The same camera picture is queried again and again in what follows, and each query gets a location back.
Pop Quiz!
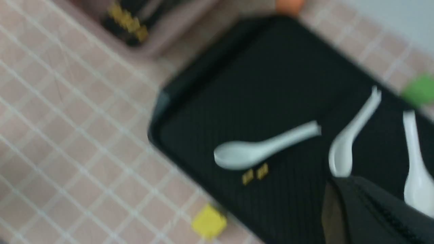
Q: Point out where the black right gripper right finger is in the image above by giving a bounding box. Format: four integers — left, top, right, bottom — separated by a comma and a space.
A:
335, 177, 434, 244

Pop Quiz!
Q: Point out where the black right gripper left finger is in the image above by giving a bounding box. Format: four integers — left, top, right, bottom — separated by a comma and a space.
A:
321, 181, 349, 244

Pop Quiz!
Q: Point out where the black chopstick gold end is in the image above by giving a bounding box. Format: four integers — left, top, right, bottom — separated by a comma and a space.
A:
241, 169, 255, 185
256, 163, 269, 180

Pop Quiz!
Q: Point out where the white ceramic spoon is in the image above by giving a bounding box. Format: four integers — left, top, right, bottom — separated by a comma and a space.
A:
403, 110, 434, 218
214, 121, 321, 170
328, 86, 382, 178

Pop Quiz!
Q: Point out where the yellow block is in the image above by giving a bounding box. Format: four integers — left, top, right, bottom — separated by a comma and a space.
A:
191, 204, 228, 240

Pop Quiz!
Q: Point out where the green block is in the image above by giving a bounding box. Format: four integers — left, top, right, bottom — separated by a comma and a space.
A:
400, 75, 434, 107

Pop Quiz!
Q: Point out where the black plastic tray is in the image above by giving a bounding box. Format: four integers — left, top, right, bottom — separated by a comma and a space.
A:
148, 16, 433, 244

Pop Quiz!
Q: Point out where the orange block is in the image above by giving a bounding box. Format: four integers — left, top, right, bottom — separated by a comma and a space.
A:
275, 0, 305, 17

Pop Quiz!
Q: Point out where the pink checkered tablecloth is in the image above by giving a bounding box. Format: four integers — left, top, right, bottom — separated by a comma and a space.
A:
0, 0, 434, 244

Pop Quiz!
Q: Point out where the pink plastic bin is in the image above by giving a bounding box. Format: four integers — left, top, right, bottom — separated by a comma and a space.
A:
53, 0, 217, 60

